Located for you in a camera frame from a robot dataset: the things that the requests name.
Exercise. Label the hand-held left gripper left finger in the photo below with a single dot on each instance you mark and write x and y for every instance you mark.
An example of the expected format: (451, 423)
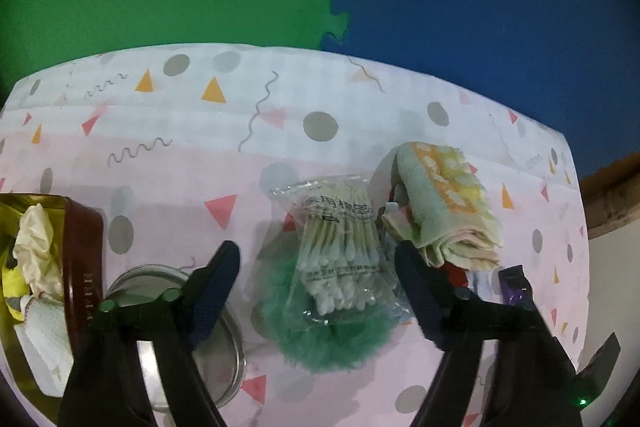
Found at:
(215, 292)

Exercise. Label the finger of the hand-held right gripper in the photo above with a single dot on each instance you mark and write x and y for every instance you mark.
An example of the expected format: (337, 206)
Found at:
(597, 372)

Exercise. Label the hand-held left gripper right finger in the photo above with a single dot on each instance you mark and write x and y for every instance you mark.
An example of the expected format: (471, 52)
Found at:
(420, 297)

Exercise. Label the red and grey scrunchie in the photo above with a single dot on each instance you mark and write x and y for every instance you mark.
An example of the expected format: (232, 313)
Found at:
(457, 274)

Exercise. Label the clear bag of cotton swabs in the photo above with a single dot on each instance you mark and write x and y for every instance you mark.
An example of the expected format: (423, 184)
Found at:
(335, 247)

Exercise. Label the green fluffy scrunchie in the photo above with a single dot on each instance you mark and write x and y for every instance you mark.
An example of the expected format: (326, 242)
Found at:
(330, 347)

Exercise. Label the gold and red tin box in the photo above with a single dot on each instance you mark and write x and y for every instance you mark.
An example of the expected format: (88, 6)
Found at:
(85, 247)

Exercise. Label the cream scrunchie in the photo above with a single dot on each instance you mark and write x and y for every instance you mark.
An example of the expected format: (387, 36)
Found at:
(37, 242)

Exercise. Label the white towel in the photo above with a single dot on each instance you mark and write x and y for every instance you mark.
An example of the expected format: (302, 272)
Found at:
(42, 377)

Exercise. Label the yellow sock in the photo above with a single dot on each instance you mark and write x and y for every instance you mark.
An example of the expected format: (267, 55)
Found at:
(12, 287)

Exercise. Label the stainless steel bowl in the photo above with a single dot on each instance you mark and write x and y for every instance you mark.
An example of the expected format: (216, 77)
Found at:
(220, 357)

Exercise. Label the folded yellow green towel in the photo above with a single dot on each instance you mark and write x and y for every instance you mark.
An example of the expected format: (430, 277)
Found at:
(445, 202)

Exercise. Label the pink patterned tablecloth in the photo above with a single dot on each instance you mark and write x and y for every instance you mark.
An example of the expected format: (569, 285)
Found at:
(200, 132)

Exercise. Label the blue foam mat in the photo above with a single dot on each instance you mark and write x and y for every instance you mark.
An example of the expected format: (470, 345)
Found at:
(500, 7)

